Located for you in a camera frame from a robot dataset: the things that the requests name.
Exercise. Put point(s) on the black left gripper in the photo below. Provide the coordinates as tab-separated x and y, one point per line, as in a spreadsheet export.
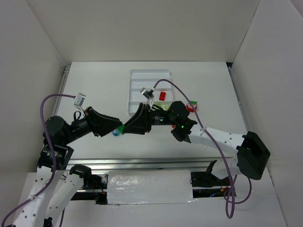
92	121

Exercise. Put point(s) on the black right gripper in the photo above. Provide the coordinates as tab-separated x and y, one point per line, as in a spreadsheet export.
145	118

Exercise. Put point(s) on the teal flower face lego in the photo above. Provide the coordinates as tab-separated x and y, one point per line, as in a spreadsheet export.
116	132

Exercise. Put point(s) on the green lego brick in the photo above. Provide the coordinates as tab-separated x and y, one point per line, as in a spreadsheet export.
121	129

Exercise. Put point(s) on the red curved lego brick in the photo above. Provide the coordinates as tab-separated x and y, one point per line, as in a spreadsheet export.
162	96

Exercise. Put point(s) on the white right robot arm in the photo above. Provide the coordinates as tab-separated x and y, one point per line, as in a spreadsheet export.
249	154

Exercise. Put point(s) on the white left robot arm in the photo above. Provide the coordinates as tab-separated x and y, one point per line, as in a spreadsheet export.
45	204

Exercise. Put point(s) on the white divided sorting tray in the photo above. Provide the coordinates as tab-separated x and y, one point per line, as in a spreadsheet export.
147	79

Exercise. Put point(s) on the red flower lego with green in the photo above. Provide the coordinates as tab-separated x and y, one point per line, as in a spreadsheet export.
191	106

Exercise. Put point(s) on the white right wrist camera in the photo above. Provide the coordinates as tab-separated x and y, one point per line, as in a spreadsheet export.
148	94

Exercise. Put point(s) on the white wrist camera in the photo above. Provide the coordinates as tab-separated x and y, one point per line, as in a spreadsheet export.
148	94
79	100

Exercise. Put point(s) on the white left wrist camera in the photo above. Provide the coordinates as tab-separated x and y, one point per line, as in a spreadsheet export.
79	100

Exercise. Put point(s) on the aluminium front rail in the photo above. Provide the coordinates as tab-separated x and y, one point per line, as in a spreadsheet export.
105	165

